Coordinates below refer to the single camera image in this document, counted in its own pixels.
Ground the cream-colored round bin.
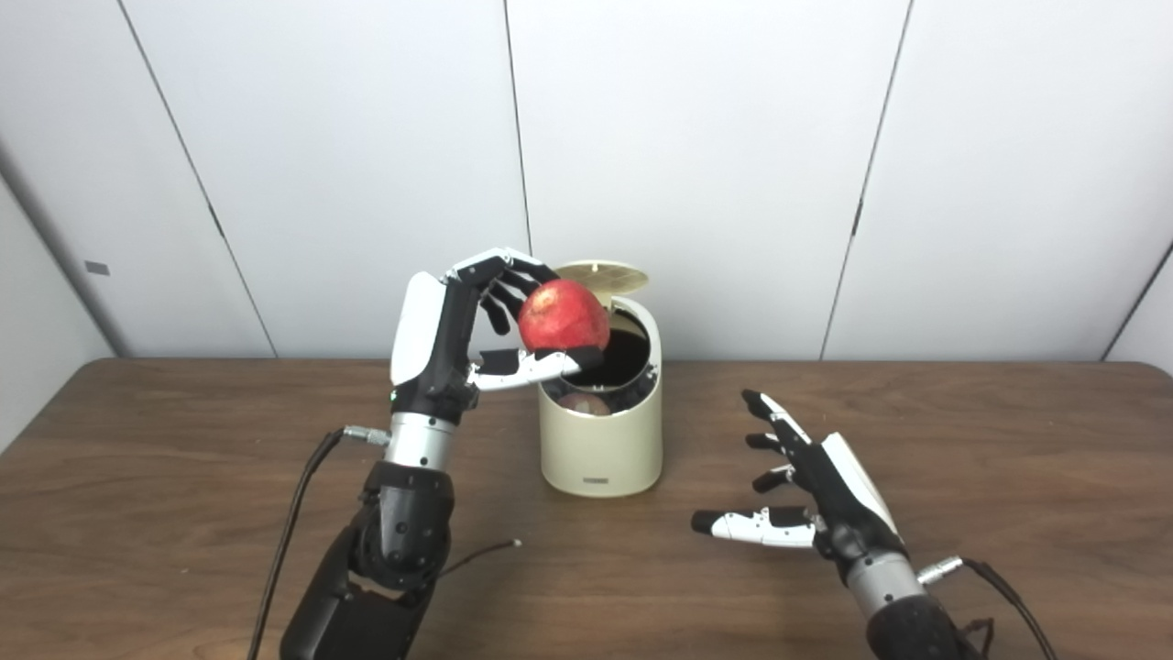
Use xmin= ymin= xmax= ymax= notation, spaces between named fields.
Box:
xmin=537 ymin=295 xmax=663 ymax=499

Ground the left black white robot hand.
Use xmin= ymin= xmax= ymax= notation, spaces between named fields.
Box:
xmin=389 ymin=247 xmax=606 ymax=424

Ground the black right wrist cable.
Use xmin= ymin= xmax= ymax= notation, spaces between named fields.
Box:
xmin=916 ymin=555 xmax=1059 ymax=660

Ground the cream round bin lid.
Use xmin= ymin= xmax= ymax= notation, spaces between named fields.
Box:
xmin=553 ymin=260 xmax=650 ymax=296

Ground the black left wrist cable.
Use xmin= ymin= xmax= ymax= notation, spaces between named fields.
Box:
xmin=246 ymin=424 xmax=392 ymax=660

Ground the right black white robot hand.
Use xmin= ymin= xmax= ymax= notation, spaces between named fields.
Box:
xmin=691 ymin=390 xmax=908 ymax=574

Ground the thin black loose wire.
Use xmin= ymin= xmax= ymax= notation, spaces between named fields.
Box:
xmin=438 ymin=538 xmax=523 ymax=580

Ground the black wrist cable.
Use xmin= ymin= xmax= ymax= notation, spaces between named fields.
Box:
xmin=916 ymin=555 xmax=1059 ymax=660
xmin=246 ymin=424 xmax=392 ymax=660

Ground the red apple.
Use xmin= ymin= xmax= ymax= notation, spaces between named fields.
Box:
xmin=518 ymin=280 xmax=611 ymax=354

